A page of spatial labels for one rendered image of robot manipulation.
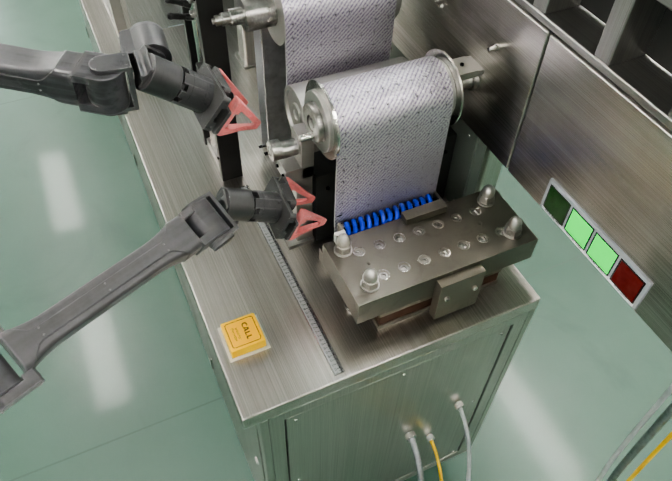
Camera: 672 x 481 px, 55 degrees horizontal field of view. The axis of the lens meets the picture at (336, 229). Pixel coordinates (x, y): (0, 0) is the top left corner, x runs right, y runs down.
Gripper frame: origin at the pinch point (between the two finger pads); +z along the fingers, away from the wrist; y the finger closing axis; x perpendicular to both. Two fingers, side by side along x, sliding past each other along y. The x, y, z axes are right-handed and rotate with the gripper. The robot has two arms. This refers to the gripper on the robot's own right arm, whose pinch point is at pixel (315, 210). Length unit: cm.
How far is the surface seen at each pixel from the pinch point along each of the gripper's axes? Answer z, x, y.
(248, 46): 15, -11, -76
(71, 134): 5, -129, -174
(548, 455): 109, -67, 35
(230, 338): -11.4, -25.0, 11.1
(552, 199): 28.8, 25.2, 19.2
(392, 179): 14.7, 8.1, -1.8
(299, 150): -3.1, 6.4, -9.4
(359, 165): 4.9, 10.7, -1.7
